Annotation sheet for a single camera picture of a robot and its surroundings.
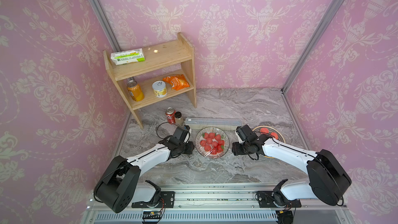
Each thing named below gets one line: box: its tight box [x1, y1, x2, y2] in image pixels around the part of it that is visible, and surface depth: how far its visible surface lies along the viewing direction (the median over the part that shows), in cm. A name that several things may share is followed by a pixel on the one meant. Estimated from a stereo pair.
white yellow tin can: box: [151, 80, 168, 98], surface depth 89 cm
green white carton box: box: [110, 48, 146, 66], surface depth 73 cm
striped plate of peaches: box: [252, 125, 286, 144], surface depth 97 cm
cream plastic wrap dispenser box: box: [185, 117, 244, 131], surface depth 97 cm
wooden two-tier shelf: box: [147, 32, 197, 109], surface depth 82 cm
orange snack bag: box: [162, 74, 191, 91], surface depth 91 cm
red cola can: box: [165, 106, 177, 125], surface depth 97 cm
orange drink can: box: [126, 80, 145, 102], surface depth 81 cm
